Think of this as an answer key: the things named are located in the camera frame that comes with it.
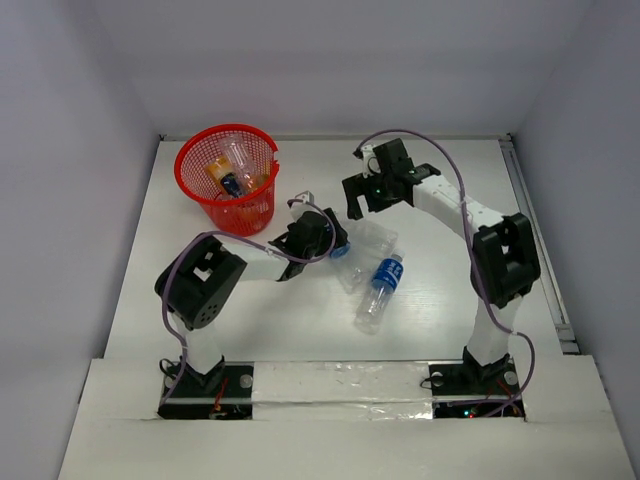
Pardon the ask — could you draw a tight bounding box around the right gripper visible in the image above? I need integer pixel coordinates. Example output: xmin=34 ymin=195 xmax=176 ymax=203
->
xmin=342 ymin=167 xmax=401 ymax=220

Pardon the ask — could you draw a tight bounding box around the clear unlabelled bottle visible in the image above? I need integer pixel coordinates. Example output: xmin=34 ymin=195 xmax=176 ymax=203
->
xmin=345 ymin=219 xmax=398 ymax=258

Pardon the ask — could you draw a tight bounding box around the blue label bottle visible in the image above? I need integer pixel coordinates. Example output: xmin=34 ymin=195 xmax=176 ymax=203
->
xmin=354 ymin=250 xmax=404 ymax=335
xmin=329 ymin=243 xmax=370 ymax=294

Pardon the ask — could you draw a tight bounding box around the small orange juice bottle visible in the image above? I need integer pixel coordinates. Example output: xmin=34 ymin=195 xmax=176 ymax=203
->
xmin=252 ymin=174 xmax=270 ymax=192

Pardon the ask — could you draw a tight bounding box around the clear bottle white cap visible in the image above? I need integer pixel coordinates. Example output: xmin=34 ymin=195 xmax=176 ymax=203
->
xmin=219 ymin=135 xmax=260 ymax=191

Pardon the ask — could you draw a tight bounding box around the tall orange drink bottle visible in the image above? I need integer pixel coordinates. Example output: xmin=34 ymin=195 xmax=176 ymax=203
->
xmin=205 ymin=156 xmax=246 ymax=198

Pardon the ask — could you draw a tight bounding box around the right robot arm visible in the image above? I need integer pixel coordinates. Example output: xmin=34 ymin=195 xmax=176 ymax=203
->
xmin=342 ymin=139 xmax=541 ymax=392

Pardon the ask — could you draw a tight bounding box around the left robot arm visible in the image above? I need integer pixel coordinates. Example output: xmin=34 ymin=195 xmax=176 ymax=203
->
xmin=154 ymin=204 xmax=349 ymax=395

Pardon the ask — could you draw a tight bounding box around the red plastic mesh basket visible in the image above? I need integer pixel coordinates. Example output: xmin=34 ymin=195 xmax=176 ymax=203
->
xmin=174 ymin=123 xmax=279 ymax=236

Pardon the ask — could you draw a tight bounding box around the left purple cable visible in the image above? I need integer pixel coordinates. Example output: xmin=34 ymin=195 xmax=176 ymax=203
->
xmin=159 ymin=199 xmax=337 ymax=396

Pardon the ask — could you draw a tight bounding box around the purple cable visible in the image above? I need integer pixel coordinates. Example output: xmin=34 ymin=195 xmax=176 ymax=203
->
xmin=357 ymin=129 xmax=536 ymax=419
xmin=159 ymin=199 xmax=337 ymax=396

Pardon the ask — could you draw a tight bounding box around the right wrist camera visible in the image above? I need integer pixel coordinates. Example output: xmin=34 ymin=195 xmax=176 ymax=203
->
xmin=353 ymin=144 xmax=380 ymax=178

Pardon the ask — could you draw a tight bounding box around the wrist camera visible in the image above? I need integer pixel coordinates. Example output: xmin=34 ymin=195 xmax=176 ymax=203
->
xmin=287 ymin=190 xmax=315 ymax=208
xmin=353 ymin=144 xmax=380 ymax=178

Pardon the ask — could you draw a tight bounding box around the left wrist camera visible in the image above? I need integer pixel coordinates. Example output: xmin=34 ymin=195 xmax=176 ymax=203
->
xmin=287 ymin=190 xmax=315 ymax=208

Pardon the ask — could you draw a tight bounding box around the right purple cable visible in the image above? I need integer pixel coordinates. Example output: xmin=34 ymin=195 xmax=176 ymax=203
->
xmin=357 ymin=129 xmax=536 ymax=419

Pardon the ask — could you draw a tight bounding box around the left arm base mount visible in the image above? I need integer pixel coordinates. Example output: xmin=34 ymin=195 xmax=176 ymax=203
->
xmin=157 ymin=359 xmax=255 ymax=420

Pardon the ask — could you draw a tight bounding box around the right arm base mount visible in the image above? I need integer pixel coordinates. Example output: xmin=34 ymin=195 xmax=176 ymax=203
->
xmin=420 ymin=348 xmax=526 ymax=420

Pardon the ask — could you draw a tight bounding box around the aluminium rail right edge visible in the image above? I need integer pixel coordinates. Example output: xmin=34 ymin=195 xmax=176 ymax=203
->
xmin=498 ymin=134 xmax=582 ymax=355

